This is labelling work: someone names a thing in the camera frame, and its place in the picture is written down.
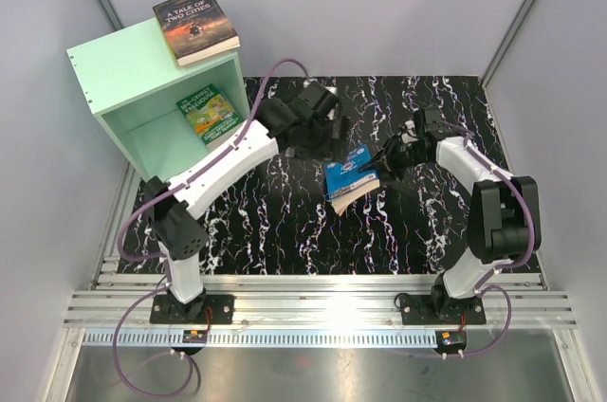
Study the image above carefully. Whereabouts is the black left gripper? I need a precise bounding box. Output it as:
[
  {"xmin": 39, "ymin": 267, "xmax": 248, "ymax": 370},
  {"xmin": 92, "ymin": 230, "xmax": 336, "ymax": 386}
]
[{"xmin": 288, "ymin": 117, "xmax": 351, "ymax": 165}]

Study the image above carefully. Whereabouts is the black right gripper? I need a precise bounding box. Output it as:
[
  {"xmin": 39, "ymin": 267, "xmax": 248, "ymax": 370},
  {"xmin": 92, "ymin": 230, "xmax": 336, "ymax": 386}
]
[{"xmin": 358, "ymin": 135, "xmax": 429, "ymax": 183}]

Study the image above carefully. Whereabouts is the blue cartoon cover book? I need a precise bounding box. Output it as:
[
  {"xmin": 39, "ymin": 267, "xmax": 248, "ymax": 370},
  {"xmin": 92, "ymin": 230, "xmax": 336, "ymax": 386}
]
[{"xmin": 323, "ymin": 144, "xmax": 380, "ymax": 215}]

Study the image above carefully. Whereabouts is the green 104-storey treehouse book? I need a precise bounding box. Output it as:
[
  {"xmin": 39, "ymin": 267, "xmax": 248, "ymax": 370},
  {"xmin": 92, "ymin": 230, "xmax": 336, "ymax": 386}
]
[{"xmin": 176, "ymin": 84, "xmax": 244, "ymax": 147}]

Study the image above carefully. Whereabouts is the dark tale two cities book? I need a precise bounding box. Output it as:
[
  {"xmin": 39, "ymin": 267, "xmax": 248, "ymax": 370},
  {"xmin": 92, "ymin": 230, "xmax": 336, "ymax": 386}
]
[{"xmin": 153, "ymin": 0, "xmax": 240, "ymax": 62}]

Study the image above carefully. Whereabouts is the lime green paperback book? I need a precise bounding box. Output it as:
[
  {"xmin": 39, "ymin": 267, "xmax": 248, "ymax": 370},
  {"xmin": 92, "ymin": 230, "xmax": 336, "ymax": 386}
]
[{"xmin": 176, "ymin": 40, "xmax": 240, "ymax": 66}]

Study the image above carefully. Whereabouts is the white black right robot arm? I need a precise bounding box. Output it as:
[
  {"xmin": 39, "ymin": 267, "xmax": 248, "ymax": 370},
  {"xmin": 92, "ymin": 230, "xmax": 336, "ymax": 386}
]
[{"xmin": 361, "ymin": 108, "xmax": 542, "ymax": 324}]

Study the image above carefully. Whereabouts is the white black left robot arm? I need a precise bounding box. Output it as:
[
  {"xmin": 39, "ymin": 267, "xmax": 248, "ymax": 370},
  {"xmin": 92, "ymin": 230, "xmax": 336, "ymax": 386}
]
[{"xmin": 144, "ymin": 82, "xmax": 349, "ymax": 325}]

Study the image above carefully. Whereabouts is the black marbled table mat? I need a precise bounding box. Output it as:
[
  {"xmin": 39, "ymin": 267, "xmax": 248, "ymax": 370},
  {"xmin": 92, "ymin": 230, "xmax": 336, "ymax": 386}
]
[{"xmin": 199, "ymin": 76, "xmax": 506, "ymax": 275}]

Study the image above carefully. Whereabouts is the mint green open cabinet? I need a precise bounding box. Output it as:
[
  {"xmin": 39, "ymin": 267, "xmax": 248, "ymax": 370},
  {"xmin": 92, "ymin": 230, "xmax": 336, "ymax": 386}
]
[{"xmin": 66, "ymin": 19, "xmax": 249, "ymax": 180}]

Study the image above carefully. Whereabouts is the right small circuit board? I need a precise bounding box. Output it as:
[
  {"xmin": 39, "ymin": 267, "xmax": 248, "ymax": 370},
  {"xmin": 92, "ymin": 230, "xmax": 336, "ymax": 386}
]
[{"xmin": 436, "ymin": 331, "xmax": 468, "ymax": 348}]

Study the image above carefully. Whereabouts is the small circuit board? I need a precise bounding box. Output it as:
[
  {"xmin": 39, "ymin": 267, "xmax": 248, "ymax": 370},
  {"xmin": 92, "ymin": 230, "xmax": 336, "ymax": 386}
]
[
  {"xmin": 183, "ymin": 330, "xmax": 208, "ymax": 344},
  {"xmin": 436, "ymin": 331, "xmax": 468, "ymax": 348}
]

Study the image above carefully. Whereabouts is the left small circuit board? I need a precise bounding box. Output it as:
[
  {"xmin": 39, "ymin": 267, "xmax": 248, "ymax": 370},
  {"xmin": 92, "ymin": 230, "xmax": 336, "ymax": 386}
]
[{"xmin": 183, "ymin": 330, "xmax": 208, "ymax": 344}]

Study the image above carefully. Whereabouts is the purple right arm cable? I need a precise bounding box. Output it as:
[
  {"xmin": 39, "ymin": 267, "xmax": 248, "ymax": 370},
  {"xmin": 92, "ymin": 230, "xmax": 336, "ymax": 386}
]
[{"xmin": 393, "ymin": 117, "xmax": 541, "ymax": 359}]

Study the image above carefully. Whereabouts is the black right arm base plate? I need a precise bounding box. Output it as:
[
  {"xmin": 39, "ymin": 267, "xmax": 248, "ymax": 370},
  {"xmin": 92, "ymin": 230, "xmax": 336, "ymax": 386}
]
[{"xmin": 394, "ymin": 292, "xmax": 487, "ymax": 326}]

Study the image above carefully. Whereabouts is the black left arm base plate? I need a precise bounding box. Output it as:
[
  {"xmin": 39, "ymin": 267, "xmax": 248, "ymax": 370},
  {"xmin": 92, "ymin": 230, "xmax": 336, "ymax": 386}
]
[{"xmin": 150, "ymin": 292, "xmax": 235, "ymax": 325}]

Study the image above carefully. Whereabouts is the aluminium mounting rail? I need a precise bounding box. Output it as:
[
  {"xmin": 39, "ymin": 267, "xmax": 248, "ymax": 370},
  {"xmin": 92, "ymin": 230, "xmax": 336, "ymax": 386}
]
[{"xmin": 64, "ymin": 257, "xmax": 578, "ymax": 330}]

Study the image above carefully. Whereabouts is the white slotted cable duct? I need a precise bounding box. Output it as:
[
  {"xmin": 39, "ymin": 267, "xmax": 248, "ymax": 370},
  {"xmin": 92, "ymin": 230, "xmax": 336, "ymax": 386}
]
[{"xmin": 83, "ymin": 328, "xmax": 437, "ymax": 349}]

